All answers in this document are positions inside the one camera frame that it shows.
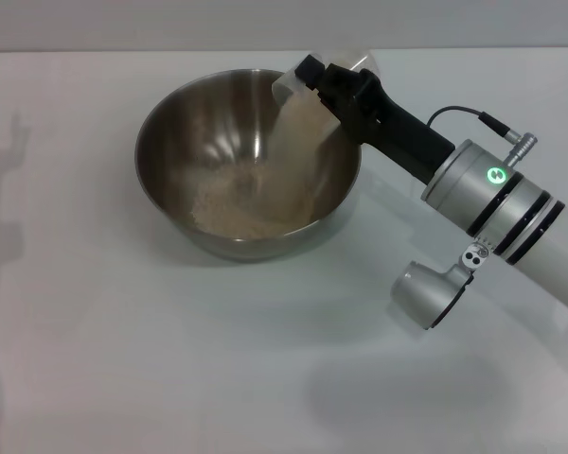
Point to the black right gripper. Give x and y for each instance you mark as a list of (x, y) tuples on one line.
[(388, 123)]

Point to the clear plastic measuring cup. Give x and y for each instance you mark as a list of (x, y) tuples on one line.
[(289, 87)]

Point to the stainless steel mixing bowl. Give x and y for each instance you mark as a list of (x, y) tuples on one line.
[(180, 142)]

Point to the brown rice grains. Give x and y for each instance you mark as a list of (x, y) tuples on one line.
[(246, 208)]

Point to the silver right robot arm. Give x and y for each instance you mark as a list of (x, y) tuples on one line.
[(516, 217)]

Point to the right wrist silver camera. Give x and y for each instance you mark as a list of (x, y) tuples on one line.
[(426, 293)]

